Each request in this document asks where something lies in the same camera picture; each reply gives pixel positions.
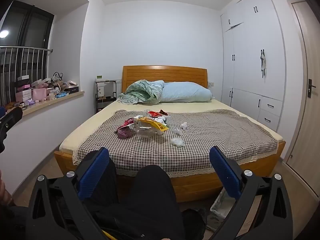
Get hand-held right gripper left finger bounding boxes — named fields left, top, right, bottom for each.
left=25, top=147, right=119, bottom=240

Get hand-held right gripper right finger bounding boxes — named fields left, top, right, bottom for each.
left=209, top=145, right=293, bottom=240

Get grey plastic bin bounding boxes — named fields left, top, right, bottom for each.
left=209, top=189, right=242, bottom=232

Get purple cloth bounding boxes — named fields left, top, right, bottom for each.
left=117, top=127, right=132, bottom=140

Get large white tissue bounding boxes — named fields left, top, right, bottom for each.
left=170, top=137, right=186, bottom=147

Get red and white snack packet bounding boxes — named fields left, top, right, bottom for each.
left=115, top=118, right=135, bottom=133

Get clear plastic bottle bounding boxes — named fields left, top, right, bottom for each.
left=132, top=124, right=160, bottom=139

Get yellow snack packet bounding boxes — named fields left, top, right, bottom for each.
left=135, top=116, right=169, bottom=134

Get red and dark snack wrapper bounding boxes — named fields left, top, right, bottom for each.
left=148, top=110, right=169, bottom=118

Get person's left hand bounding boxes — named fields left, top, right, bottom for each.
left=0, top=169, right=13, bottom=205

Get pile of pink cosmetic boxes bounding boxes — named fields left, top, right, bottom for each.
left=0, top=72, right=80, bottom=113

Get brown checked blanket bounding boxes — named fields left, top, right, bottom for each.
left=72, top=109, right=278, bottom=178

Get pink pouch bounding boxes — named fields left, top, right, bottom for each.
left=32, top=88, right=48, bottom=102

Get beige stone window sill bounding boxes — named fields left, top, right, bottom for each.
left=22, top=91, right=85, bottom=117

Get metal window railing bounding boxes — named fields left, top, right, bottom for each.
left=0, top=46, right=54, bottom=105

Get pale yellow mattress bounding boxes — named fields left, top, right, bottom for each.
left=59, top=99, right=283, bottom=153

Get person's legs in black trousers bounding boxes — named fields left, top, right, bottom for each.
left=82, top=152, right=208, bottom=240

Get black metal bedside rack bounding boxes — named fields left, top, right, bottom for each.
left=94, top=79, right=117, bottom=113

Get light wooden door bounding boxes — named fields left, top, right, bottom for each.
left=286, top=0, right=320, bottom=180

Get light blue pillow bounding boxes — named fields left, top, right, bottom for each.
left=160, top=81, right=215, bottom=103

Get green floral quilt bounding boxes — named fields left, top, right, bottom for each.
left=117, top=79, right=165, bottom=105

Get dark framed window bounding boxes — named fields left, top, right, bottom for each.
left=0, top=0, right=55, bottom=100

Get white built-in wardrobe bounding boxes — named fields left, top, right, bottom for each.
left=220, top=0, right=287, bottom=132

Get cloth hanging on wardrobe handle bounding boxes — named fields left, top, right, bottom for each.
left=259, top=49, right=267, bottom=78

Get wooden bed frame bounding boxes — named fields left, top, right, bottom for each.
left=54, top=65, right=287, bottom=203

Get black door handle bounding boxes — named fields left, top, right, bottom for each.
left=308, top=79, right=317, bottom=99

